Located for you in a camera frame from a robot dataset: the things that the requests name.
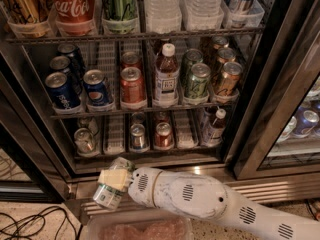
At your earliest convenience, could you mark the blue can behind door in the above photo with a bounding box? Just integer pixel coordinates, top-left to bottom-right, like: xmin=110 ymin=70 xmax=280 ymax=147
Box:
xmin=293 ymin=109 xmax=319 ymax=138

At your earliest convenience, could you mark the steel fridge base grille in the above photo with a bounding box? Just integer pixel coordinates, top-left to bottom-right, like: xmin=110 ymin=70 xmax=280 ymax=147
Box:
xmin=65 ymin=165 xmax=320 ymax=225

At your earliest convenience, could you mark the left water bottle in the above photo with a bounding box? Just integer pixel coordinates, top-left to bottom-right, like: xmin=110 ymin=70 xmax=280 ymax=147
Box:
xmin=144 ymin=0 xmax=182 ymax=34

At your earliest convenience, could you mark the front blue silver can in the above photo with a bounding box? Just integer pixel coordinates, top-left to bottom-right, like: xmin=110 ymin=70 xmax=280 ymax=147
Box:
xmin=130 ymin=124 xmax=146 ymax=150

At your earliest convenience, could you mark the clear plastic bin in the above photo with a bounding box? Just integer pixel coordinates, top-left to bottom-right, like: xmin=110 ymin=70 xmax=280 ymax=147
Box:
xmin=86 ymin=209 xmax=194 ymax=240

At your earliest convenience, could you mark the front gold can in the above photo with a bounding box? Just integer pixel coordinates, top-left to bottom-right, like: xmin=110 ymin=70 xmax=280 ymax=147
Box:
xmin=214 ymin=62 xmax=243 ymax=96

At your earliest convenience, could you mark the rear left Pepsi can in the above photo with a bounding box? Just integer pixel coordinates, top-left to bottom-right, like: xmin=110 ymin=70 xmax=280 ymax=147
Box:
xmin=57 ymin=43 xmax=86 ymax=75

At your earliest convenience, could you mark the gold can top shelf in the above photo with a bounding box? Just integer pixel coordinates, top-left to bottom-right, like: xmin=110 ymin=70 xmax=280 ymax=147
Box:
xmin=2 ymin=0 xmax=49 ymax=38

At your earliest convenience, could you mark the black floor cable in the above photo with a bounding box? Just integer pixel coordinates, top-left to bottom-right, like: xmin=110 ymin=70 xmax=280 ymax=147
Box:
xmin=0 ymin=205 xmax=84 ymax=240

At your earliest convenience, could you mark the rear red can bottom shelf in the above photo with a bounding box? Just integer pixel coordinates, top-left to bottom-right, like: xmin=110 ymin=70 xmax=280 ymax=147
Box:
xmin=153 ymin=111 xmax=170 ymax=124

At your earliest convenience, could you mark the tea bottle middle shelf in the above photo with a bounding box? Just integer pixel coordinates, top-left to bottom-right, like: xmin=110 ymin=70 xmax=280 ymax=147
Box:
xmin=154 ymin=43 xmax=180 ymax=107

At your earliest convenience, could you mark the rear dark can bottom shelf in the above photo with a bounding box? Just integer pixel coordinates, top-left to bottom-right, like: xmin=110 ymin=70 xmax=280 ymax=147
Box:
xmin=130 ymin=112 xmax=146 ymax=125

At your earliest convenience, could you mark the front red can bottom shelf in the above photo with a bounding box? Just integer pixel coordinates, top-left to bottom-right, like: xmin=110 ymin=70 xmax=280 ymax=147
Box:
xmin=155 ymin=122 xmax=173 ymax=148

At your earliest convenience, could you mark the front silver can bottom shelf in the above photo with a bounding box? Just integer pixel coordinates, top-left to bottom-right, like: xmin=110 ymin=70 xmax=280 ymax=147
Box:
xmin=74 ymin=128 xmax=96 ymax=154

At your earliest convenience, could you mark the blue silver can top shelf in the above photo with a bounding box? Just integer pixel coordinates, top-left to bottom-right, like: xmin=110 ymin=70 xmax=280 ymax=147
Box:
xmin=228 ymin=0 xmax=255 ymax=28

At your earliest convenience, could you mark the orange red can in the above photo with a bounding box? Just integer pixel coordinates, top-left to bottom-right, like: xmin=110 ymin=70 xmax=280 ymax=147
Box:
xmin=121 ymin=51 xmax=143 ymax=69
xmin=120 ymin=67 xmax=145 ymax=104

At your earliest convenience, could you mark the tea bottle shelf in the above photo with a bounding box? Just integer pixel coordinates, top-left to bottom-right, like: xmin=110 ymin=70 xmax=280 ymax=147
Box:
xmin=201 ymin=108 xmax=226 ymax=147
xmin=154 ymin=43 xmax=180 ymax=107

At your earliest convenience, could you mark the front orange red can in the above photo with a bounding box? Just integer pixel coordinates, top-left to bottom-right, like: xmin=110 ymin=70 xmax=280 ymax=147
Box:
xmin=120 ymin=67 xmax=145 ymax=104

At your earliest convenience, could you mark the right water bottle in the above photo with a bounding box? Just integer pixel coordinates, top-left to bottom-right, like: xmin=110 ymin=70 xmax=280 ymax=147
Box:
xmin=182 ymin=0 xmax=222 ymax=31

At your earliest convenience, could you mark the rear orange red can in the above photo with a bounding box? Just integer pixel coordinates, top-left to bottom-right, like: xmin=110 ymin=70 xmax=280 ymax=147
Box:
xmin=121 ymin=51 xmax=143 ymax=69

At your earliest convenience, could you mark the middle left Pepsi can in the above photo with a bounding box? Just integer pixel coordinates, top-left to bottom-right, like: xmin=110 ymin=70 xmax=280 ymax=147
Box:
xmin=49 ymin=55 xmax=82 ymax=95

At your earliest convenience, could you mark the tea bottle bottom shelf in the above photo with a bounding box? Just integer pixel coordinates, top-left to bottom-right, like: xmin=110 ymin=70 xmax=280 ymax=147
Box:
xmin=201 ymin=108 xmax=226 ymax=147

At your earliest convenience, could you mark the front left Pepsi can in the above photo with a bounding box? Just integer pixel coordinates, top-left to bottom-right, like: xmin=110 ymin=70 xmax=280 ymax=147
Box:
xmin=45 ymin=72 xmax=81 ymax=110

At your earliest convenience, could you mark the rear green can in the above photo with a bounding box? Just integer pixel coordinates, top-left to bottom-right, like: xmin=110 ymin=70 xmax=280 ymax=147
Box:
xmin=180 ymin=48 xmax=203 ymax=86

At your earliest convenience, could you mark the front green can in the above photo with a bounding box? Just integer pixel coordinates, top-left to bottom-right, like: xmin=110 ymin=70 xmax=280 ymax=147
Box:
xmin=184 ymin=63 xmax=210 ymax=99

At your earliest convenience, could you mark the middle gold can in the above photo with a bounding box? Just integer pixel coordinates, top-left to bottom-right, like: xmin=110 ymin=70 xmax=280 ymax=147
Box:
xmin=213 ymin=47 xmax=236 ymax=73

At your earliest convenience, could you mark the wire shelf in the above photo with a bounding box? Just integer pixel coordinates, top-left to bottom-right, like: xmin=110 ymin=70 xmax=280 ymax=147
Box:
xmin=51 ymin=100 xmax=236 ymax=119
xmin=4 ymin=26 xmax=264 ymax=45

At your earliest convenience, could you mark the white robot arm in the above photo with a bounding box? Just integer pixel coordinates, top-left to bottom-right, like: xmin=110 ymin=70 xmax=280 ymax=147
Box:
xmin=98 ymin=167 xmax=320 ymax=240

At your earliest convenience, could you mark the water bottle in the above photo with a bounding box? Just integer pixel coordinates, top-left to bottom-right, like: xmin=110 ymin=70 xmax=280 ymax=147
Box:
xmin=182 ymin=0 xmax=222 ymax=31
xmin=144 ymin=0 xmax=182 ymax=34

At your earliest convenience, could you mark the rear silver can bottom shelf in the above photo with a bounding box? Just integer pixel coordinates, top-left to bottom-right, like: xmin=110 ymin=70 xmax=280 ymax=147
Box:
xmin=77 ymin=117 xmax=99 ymax=135

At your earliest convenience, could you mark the top wire shelf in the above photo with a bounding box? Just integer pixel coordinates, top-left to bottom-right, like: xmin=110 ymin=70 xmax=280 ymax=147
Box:
xmin=4 ymin=26 xmax=264 ymax=45

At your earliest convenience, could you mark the middle wire shelf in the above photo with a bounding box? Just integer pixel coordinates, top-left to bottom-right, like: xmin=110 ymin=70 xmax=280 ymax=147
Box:
xmin=51 ymin=100 xmax=236 ymax=119

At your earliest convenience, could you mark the pepsi can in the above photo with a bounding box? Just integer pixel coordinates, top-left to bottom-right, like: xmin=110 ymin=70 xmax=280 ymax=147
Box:
xmin=49 ymin=55 xmax=82 ymax=95
xmin=57 ymin=43 xmax=86 ymax=75
xmin=45 ymin=72 xmax=81 ymax=110

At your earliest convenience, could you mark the red can shelf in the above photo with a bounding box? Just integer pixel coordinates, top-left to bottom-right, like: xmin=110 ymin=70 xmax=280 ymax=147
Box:
xmin=153 ymin=111 xmax=170 ymax=124
xmin=155 ymin=122 xmax=173 ymax=148

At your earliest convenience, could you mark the green white 7up can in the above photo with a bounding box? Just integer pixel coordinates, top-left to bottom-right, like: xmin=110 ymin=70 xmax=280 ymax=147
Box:
xmin=93 ymin=157 xmax=135 ymax=211

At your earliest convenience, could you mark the Coca-Cola can top shelf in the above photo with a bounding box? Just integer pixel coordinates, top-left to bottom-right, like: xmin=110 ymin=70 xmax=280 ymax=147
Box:
xmin=53 ymin=0 xmax=95 ymax=36

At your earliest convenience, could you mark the green can top shelf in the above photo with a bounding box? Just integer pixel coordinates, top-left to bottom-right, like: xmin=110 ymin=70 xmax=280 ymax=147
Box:
xmin=102 ymin=0 xmax=138 ymax=34

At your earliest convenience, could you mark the glass fridge door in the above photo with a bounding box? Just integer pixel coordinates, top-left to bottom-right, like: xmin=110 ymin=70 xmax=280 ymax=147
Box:
xmin=234 ymin=0 xmax=320 ymax=179

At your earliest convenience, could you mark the rear gold can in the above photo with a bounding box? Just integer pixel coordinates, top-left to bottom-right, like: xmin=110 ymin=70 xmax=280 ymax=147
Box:
xmin=205 ymin=36 xmax=229 ymax=57

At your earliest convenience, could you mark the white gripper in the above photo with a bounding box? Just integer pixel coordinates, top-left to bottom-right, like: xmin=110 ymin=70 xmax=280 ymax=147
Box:
xmin=98 ymin=169 xmax=133 ymax=192

